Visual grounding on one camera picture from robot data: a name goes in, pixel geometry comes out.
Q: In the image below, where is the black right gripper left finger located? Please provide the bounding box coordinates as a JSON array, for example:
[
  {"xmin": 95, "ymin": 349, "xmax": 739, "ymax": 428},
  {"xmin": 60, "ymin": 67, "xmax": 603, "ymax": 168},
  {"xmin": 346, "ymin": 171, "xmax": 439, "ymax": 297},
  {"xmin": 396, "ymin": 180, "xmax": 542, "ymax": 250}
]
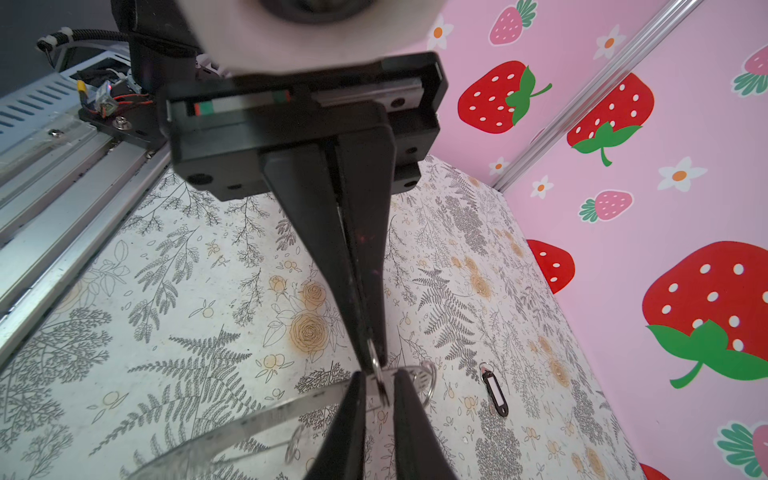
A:
[{"xmin": 305, "ymin": 372, "xmax": 366, "ymax": 480}]

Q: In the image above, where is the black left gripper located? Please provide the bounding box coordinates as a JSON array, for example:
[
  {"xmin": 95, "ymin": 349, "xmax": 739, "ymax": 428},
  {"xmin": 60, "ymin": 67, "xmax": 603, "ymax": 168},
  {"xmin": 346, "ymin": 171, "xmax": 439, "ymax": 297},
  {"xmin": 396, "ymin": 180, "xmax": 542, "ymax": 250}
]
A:
[{"xmin": 165, "ymin": 52, "xmax": 448, "ymax": 372}]

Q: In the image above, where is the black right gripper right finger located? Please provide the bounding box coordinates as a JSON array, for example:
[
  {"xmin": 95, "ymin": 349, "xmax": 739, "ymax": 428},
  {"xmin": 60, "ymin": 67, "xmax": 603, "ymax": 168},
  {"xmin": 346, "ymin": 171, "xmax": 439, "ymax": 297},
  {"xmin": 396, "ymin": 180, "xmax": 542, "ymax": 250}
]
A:
[{"xmin": 394, "ymin": 369, "xmax": 457, "ymax": 480}]

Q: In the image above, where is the small split key ring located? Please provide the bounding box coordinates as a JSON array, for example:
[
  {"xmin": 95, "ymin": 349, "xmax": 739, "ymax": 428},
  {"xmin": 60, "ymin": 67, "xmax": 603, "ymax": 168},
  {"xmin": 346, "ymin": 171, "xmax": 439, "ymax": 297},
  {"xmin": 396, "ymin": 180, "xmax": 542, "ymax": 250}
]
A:
[{"xmin": 365, "ymin": 338, "xmax": 391, "ymax": 408}]

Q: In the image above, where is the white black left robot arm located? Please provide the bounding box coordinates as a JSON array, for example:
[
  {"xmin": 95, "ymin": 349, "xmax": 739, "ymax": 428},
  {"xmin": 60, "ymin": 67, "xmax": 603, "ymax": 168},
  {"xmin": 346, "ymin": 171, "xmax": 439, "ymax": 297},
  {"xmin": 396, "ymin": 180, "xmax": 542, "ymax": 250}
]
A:
[{"xmin": 113, "ymin": 1, "xmax": 447, "ymax": 372}]

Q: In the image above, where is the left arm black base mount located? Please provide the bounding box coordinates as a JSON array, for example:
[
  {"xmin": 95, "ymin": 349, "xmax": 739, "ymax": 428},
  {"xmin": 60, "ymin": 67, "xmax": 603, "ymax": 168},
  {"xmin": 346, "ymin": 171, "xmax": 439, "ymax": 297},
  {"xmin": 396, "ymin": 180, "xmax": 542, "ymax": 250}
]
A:
[{"xmin": 71, "ymin": 58, "xmax": 166, "ymax": 151}]

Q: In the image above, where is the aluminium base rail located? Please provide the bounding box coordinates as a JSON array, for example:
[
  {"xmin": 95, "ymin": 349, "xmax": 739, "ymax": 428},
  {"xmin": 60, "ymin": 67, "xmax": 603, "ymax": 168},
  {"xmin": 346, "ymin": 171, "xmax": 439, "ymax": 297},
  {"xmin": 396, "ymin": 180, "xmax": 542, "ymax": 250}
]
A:
[{"xmin": 1, "ymin": 44, "xmax": 169, "ymax": 362}]

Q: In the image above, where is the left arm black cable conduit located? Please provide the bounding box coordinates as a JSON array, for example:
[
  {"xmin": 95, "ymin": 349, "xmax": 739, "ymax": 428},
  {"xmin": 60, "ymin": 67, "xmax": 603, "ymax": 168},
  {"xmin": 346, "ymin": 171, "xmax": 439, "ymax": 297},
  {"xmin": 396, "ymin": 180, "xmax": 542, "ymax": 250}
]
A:
[{"xmin": 35, "ymin": 26, "xmax": 139, "ymax": 55}]

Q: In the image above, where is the aluminium corner post right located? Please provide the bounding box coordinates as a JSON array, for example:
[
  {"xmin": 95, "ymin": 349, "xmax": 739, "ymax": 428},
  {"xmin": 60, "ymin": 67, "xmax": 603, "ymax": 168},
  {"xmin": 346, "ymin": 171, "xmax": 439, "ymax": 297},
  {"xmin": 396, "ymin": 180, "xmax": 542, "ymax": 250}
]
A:
[{"xmin": 492, "ymin": 0, "xmax": 702, "ymax": 192}]

